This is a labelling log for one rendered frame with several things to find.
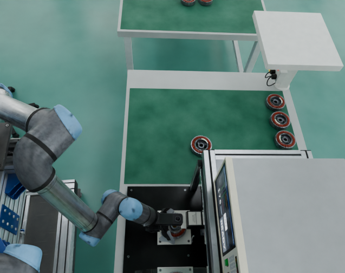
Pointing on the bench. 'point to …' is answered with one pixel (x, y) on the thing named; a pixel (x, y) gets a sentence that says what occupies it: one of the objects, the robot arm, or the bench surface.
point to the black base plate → (151, 198)
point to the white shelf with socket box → (294, 45)
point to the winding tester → (289, 215)
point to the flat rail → (204, 219)
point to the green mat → (191, 129)
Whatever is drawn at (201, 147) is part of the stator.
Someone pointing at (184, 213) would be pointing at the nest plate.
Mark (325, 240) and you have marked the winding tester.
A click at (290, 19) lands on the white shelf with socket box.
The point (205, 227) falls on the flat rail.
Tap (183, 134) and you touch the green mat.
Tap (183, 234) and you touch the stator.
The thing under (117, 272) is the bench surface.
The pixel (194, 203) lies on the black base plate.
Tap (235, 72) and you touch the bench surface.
